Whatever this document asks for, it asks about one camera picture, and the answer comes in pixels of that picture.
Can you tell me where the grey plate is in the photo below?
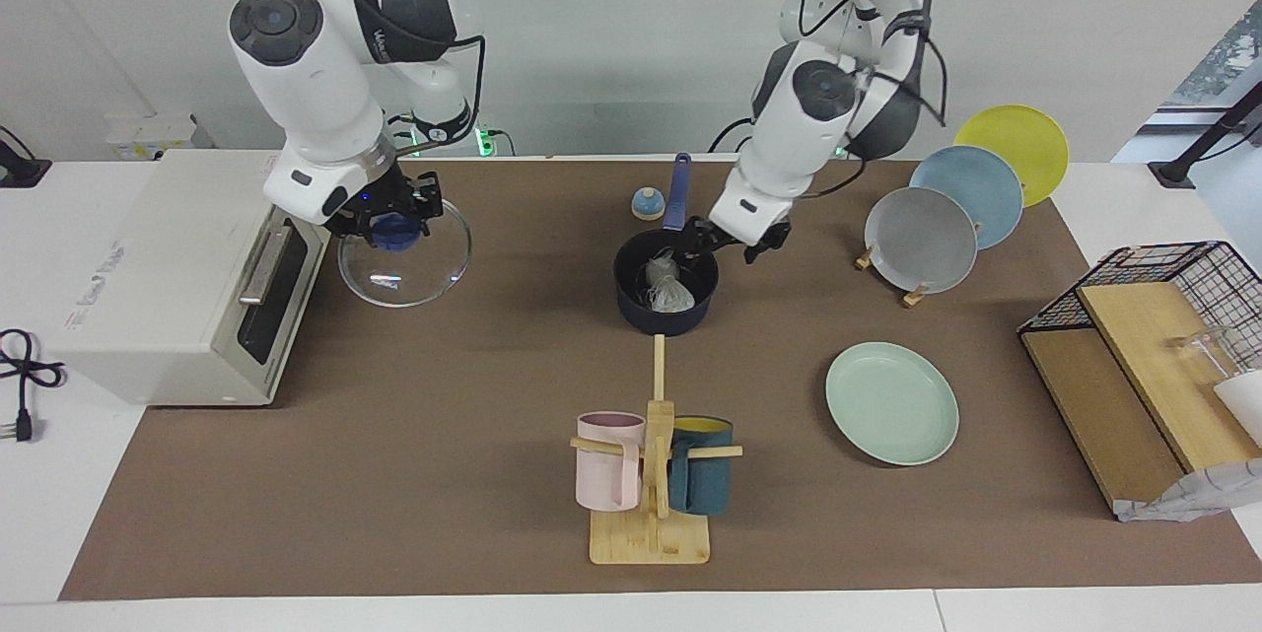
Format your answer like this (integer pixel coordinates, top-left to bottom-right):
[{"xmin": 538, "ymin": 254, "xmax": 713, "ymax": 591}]
[{"xmin": 865, "ymin": 186, "xmax": 979, "ymax": 295}]

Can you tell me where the wooden plate rack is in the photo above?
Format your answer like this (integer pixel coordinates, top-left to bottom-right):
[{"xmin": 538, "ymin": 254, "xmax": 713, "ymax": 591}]
[{"xmin": 855, "ymin": 218, "xmax": 987, "ymax": 309}]

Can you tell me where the black power cord plug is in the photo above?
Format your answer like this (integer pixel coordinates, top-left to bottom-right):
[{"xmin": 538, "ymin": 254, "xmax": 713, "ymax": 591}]
[{"xmin": 0, "ymin": 328, "xmax": 66, "ymax": 444}]

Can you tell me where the wire basket wooden shelf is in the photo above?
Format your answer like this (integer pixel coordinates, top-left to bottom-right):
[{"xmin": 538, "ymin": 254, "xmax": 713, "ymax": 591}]
[{"xmin": 1020, "ymin": 282, "xmax": 1262, "ymax": 523}]

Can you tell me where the black pot blue handle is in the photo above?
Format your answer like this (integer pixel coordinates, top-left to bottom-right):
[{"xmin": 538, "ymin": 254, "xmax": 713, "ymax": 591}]
[{"xmin": 613, "ymin": 154, "xmax": 720, "ymax": 337}]

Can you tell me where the white cup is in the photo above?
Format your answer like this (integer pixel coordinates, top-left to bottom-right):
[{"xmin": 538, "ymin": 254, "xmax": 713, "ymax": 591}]
[{"xmin": 1213, "ymin": 371, "xmax": 1262, "ymax": 448}]

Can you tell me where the clear glass cup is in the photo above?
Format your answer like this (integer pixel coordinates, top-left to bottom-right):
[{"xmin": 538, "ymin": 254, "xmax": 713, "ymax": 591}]
[{"xmin": 1171, "ymin": 329, "xmax": 1245, "ymax": 383}]

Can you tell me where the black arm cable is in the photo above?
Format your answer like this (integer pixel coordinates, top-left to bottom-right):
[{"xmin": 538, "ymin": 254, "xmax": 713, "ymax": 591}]
[
  {"xmin": 705, "ymin": 0, "xmax": 949, "ymax": 201},
  {"xmin": 383, "ymin": 31, "xmax": 489, "ymax": 156}
]

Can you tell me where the yellow plate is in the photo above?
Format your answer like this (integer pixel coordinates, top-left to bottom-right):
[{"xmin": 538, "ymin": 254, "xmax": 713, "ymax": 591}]
[{"xmin": 953, "ymin": 105, "xmax": 1070, "ymax": 209}]

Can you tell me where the black wire basket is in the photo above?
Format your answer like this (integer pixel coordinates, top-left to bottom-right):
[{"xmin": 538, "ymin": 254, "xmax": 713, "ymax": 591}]
[{"xmin": 1018, "ymin": 241, "xmax": 1262, "ymax": 379}]

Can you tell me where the white power box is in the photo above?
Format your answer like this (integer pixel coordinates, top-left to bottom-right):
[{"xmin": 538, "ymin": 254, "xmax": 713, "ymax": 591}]
[{"xmin": 105, "ymin": 113, "xmax": 200, "ymax": 161}]

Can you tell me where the light blue plate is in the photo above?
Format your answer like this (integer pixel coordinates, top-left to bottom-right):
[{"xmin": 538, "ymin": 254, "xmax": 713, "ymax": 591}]
[{"xmin": 909, "ymin": 146, "xmax": 1024, "ymax": 250}]

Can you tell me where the pink mug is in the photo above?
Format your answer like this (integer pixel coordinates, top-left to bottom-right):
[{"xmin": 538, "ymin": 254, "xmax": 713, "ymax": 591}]
[{"xmin": 576, "ymin": 412, "xmax": 647, "ymax": 513}]

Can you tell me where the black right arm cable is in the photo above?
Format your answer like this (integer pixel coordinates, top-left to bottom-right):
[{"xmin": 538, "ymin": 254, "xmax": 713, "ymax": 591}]
[{"xmin": 383, "ymin": 31, "xmax": 489, "ymax": 156}]

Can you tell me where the clear plastic noodle bag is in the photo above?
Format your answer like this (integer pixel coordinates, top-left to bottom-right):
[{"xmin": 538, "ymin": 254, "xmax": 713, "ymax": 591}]
[{"xmin": 643, "ymin": 252, "xmax": 697, "ymax": 314}]

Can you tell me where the brown table mat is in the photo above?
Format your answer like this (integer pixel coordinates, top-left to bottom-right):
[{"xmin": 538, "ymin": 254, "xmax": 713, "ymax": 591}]
[{"xmin": 59, "ymin": 159, "xmax": 1262, "ymax": 603}]

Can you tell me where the wooden mug tree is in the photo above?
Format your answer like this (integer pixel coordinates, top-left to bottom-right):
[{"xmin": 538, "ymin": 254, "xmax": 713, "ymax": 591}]
[{"xmin": 570, "ymin": 334, "xmax": 743, "ymax": 566}]

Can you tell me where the black desk clamp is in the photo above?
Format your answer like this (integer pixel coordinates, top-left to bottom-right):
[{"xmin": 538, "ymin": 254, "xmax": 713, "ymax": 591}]
[{"xmin": 0, "ymin": 124, "xmax": 52, "ymax": 189}]

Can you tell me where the beige toaster oven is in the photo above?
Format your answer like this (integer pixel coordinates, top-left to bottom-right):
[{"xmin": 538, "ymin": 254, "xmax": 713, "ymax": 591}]
[{"xmin": 44, "ymin": 149, "xmax": 332, "ymax": 407}]

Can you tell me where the glass lid blue knob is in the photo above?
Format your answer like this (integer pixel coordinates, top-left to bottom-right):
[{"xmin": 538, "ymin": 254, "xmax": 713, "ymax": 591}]
[{"xmin": 337, "ymin": 198, "xmax": 472, "ymax": 309}]

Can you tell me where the mint green plate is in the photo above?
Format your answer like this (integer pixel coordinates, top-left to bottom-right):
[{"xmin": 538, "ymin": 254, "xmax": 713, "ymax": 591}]
[{"xmin": 825, "ymin": 342, "xmax": 959, "ymax": 466}]

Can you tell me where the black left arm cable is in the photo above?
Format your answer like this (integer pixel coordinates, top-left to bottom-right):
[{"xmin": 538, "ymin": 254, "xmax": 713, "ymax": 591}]
[{"xmin": 705, "ymin": 0, "xmax": 949, "ymax": 201}]

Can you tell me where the dark teal mug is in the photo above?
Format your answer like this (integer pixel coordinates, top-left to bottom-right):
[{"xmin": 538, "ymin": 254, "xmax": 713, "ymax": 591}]
[{"xmin": 668, "ymin": 416, "xmax": 736, "ymax": 516}]

